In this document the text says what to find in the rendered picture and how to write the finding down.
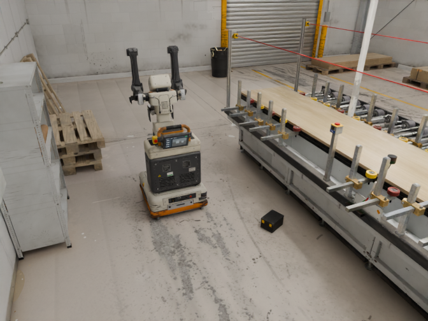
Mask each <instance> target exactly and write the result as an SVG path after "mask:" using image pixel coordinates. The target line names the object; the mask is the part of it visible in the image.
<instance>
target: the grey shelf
mask: <svg viewBox="0 0 428 321"><path fill-rule="evenodd" d="M34 73H35V75H36V78H35V75H34ZM36 80H37V83H38V85H37V83H36ZM0 82H3V83H1V84H0V166H1V169H2V172H3V175H4V179H5V181H6V187H5V190H4V194H3V199H2V202H1V207H0V208H1V211H2V213H3V217H4V219H5V222H6V225H7V227H8V230H9V232H10V236H11V238H12V241H13V244H14V246H15V250H16V251H17V255H18V259H19V260H22V259H24V255H22V252H25V251H28V250H34V249H37V248H41V247H44V246H50V245H54V244H58V243H63V242H65V241H66V245H67V248H71V247H72V244H71V242H70V238H69V234H68V199H69V195H68V190H67V187H66V182H65V179H64V174H63V171H62V166H61V160H60V158H59V153H58V150H57V145H56V142H55V137H54V132H53V128H52V125H51V121H50V116H49V113H48V108H47V105H46V100H45V94H44V92H43V87H42V84H41V79H40V76H39V71H38V66H37V62H17V63H7V64H0ZM38 88H39V90H38ZM43 99H44V100H43ZM43 109H44V111H43ZM44 112H45V113H44ZM45 117H46V118H45ZM46 122H47V124H48V134H47V137H46V144H45V140H44V137H43V133H42V130H41V125H43V124H45V125H47V124H46ZM49 125H50V126H49ZM35 129H36V131H35ZM39 134H40V135H39ZM51 140H52V142H51ZM38 141H39V143H38ZM41 141H42V142H41ZM39 145H40V147H39ZM52 145H53V147H52ZM40 148H41V150H40ZM41 152H42V154H41ZM54 153H55V154H54ZM42 155H43V156H42ZM55 158H56V159H55ZM59 174H60V175H59ZM60 176H61V177H60ZM61 181H62V183H61ZM62 186H63V188H62ZM4 204H5V205H6V207H5V205H4ZM6 208H7V210H6ZM21 250H22V252H21Z"/></svg>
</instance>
